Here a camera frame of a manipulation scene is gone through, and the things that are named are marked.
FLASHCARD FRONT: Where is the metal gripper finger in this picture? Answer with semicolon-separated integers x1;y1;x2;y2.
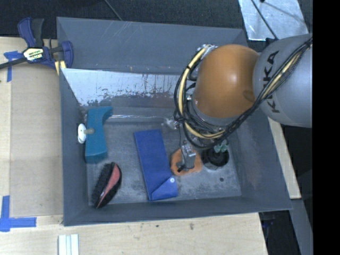
181;144;193;159
185;152;197;170

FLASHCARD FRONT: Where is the orange flat object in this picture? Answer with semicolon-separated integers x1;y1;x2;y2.
169;147;203;177

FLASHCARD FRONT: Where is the blue flat pouch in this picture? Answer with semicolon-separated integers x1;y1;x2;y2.
133;129;179;202

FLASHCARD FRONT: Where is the black and red brush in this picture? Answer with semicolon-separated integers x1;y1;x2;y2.
91;161;123;210

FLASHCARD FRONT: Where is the teal flat block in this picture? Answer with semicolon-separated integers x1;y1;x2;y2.
84;106;114;165

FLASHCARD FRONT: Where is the white knob with beige stem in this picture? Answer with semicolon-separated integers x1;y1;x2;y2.
77;123;95;145

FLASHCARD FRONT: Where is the grey metal bin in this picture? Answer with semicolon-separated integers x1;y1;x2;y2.
55;16;293;227

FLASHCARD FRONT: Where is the black cylinder on white bracket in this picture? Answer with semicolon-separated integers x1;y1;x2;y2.
201;147;230;171

